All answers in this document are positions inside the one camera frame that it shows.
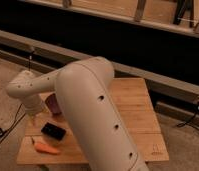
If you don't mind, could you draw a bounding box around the black cable at right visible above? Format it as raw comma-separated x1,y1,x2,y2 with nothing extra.
175,99,199,141

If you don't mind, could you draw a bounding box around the orange carrot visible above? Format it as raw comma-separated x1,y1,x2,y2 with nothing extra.
31,139,60,155

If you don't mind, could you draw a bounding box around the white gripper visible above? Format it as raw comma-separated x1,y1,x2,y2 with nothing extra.
23,96,45,126

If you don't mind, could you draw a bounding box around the black eraser block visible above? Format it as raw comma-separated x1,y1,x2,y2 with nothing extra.
41,122,66,140

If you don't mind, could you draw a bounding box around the black cable on floor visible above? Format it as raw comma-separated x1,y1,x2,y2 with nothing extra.
0,49,37,152

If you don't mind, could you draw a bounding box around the purple bowl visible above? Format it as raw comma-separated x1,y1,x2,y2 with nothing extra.
45,94,61,115

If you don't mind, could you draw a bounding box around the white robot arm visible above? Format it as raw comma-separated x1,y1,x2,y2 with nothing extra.
6,57,149,171

